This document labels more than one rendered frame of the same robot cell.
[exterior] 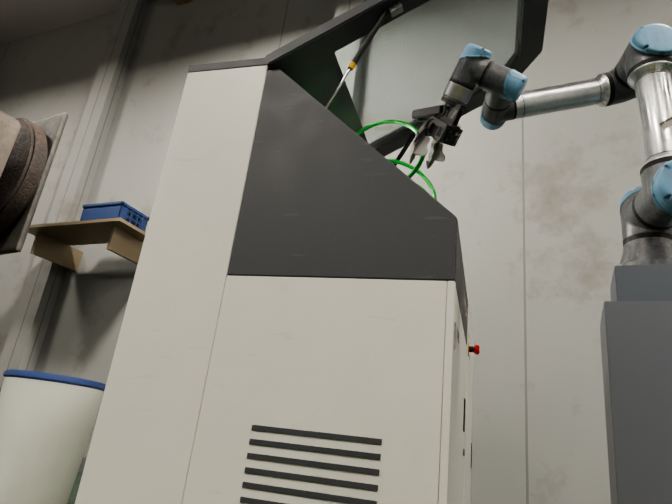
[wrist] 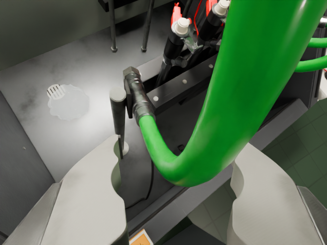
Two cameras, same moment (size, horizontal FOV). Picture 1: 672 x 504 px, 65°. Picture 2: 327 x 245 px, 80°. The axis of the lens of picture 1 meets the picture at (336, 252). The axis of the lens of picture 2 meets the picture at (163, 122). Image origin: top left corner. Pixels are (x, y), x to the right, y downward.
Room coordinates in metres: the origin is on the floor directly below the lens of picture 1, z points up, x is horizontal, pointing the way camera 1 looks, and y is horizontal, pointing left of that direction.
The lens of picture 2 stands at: (1.35, -0.20, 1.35)
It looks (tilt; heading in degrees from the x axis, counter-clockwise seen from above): 70 degrees down; 3
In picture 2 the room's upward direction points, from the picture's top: 36 degrees clockwise
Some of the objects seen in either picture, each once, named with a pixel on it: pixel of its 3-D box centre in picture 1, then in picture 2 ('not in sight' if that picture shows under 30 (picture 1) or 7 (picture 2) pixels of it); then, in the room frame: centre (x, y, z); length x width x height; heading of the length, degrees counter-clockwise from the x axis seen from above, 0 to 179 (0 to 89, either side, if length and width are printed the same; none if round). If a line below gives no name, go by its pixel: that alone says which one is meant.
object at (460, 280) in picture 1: (455, 293); (207, 172); (1.48, -0.36, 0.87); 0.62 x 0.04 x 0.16; 162
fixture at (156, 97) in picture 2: not in sight; (191, 72); (1.67, -0.17, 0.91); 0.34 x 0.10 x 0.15; 162
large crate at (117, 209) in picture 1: (114, 220); not in sight; (4.60, 2.09, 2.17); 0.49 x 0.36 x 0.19; 65
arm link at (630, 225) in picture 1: (646, 216); not in sight; (1.24, -0.80, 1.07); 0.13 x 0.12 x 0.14; 172
